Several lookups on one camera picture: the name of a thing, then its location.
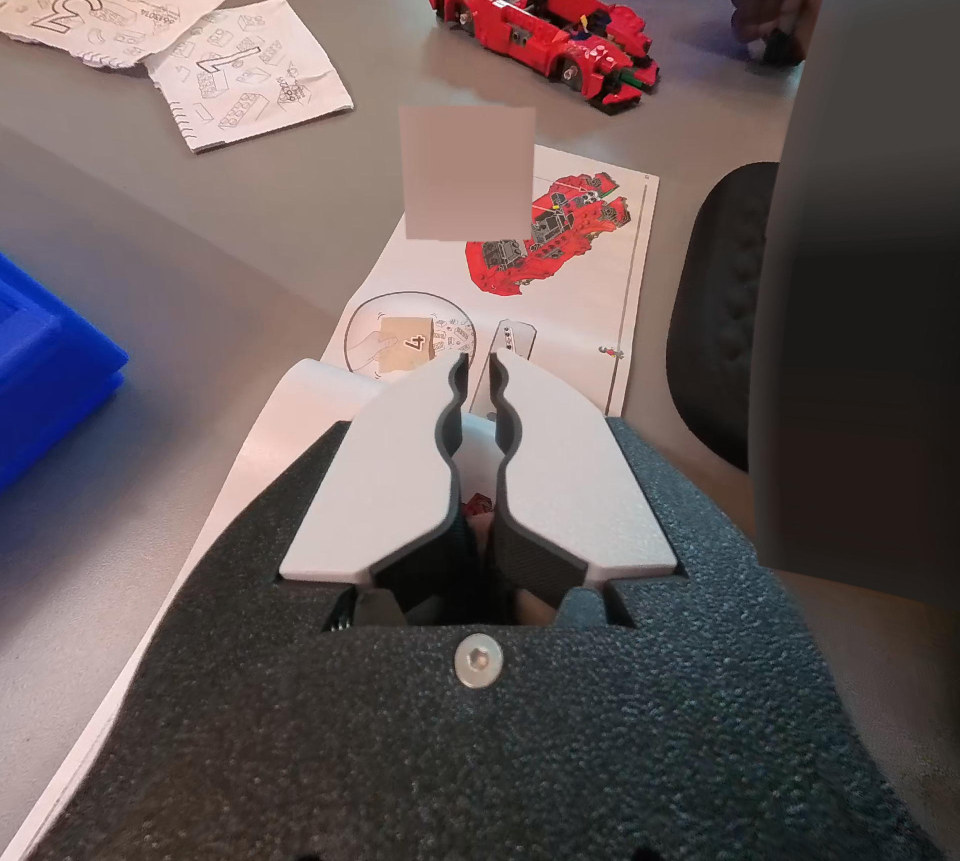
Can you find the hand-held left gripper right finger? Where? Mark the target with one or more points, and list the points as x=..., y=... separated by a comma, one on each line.
x=577, y=493

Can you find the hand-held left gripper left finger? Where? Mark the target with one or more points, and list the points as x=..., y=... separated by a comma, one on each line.
x=375, y=486

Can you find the toy car instruction booklet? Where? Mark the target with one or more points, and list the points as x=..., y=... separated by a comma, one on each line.
x=577, y=321

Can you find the black dimpled object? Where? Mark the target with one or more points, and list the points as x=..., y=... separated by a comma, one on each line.
x=712, y=321

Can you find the blue plastic bin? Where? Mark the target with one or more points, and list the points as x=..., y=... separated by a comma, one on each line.
x=45, y=366

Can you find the white printed paper bag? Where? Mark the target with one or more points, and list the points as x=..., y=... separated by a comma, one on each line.
x=112, y=6
x=247, y=81

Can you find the red brick toy car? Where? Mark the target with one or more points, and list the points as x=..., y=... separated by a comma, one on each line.
x=525, y=13

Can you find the small black object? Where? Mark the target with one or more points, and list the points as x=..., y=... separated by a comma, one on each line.
x=784, y=49

